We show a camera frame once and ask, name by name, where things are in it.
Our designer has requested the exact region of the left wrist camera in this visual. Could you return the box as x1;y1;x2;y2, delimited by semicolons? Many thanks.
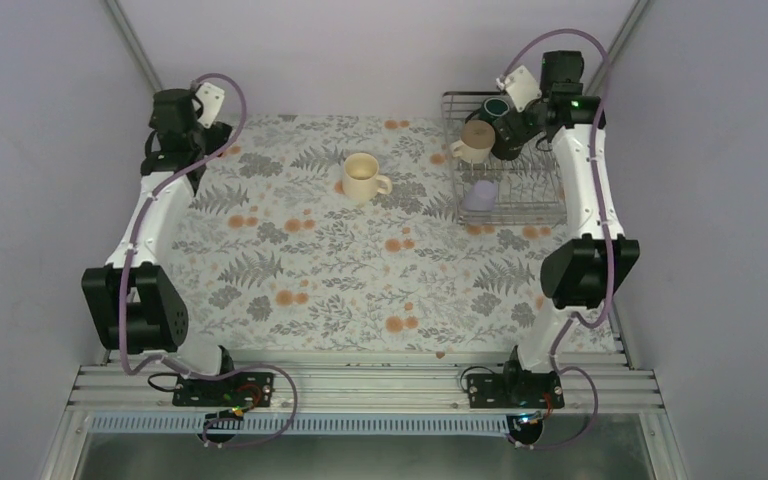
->
192;82;225;129

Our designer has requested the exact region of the black mug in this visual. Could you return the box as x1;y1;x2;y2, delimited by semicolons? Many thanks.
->
491;116;525;161

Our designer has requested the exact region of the dark green mug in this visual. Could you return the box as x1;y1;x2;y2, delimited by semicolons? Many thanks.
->
476;97;510;128

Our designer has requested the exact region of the metal wire dish rack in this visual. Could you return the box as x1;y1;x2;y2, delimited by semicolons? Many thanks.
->
441;91;566;225

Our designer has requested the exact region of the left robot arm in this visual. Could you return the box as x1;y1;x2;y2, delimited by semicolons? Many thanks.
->
81;82;239;405

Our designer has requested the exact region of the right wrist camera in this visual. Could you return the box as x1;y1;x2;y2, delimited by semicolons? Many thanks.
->
496;65;541;112

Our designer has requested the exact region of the beige white mug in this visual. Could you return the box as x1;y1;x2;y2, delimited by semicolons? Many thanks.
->
449;119;495;164

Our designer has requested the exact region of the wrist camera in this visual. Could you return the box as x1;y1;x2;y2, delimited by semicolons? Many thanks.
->
496;65;541;112
192;82;225;129

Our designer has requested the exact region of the cream ribbed mug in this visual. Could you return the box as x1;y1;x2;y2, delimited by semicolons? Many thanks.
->
342;153;393;203

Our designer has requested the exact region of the lilac plastic cup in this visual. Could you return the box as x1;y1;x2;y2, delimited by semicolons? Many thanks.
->
461;180;498;212

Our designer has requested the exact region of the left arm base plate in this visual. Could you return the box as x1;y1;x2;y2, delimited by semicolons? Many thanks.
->
172;372;275;409

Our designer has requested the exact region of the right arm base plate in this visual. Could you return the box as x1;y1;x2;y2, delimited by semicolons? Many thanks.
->
467;371;565;409

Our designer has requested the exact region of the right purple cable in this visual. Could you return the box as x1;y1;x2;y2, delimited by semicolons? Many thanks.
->
501;27;617;453

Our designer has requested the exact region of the floral table mat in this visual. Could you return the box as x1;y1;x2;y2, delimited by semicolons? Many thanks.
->
164;115;567;354

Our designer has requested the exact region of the aluminium front rail frame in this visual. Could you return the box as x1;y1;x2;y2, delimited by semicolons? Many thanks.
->
42;348;686;479

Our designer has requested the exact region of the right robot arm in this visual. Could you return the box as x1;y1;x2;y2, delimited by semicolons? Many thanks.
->
498;50;640;408

